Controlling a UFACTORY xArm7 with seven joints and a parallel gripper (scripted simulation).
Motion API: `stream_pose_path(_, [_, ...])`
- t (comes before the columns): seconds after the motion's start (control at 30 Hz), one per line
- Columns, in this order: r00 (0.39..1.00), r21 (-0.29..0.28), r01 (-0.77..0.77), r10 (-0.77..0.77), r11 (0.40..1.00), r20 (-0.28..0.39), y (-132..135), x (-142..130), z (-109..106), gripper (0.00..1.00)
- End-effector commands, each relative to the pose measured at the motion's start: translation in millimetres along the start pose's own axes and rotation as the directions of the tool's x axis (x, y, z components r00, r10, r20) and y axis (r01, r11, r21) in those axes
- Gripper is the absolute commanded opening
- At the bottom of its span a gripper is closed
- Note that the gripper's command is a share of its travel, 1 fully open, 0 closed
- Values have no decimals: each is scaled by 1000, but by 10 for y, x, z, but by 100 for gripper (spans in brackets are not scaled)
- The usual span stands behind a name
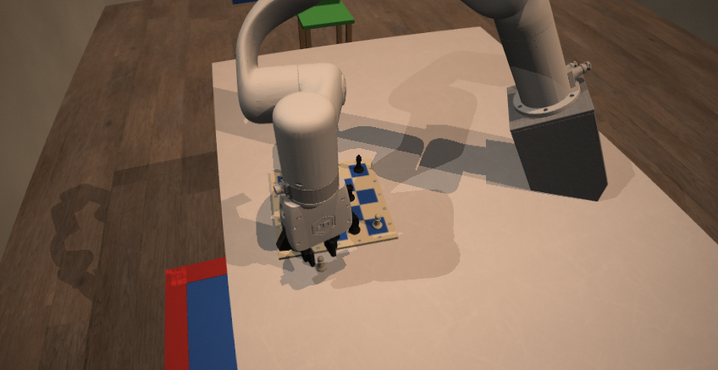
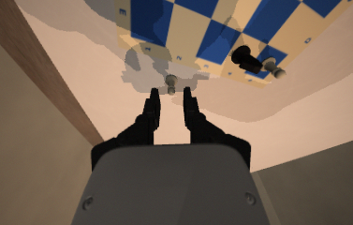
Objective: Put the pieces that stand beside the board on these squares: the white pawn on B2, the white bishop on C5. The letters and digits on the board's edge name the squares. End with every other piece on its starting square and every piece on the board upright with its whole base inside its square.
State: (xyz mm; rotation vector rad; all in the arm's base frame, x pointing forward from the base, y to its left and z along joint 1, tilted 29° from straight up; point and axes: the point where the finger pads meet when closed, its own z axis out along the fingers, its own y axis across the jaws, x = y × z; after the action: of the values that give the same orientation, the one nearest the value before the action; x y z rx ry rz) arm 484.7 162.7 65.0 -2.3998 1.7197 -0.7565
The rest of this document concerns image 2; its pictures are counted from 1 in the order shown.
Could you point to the white pawn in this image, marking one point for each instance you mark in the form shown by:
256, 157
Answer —
269, 64
171, 81

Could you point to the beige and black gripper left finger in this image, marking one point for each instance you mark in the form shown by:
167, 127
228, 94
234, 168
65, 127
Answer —
139, 133

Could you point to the blue and tan chessboard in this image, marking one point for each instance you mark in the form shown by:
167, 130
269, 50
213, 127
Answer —
203, 34

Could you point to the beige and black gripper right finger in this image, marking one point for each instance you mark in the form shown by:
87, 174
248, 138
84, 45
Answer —
206, 132

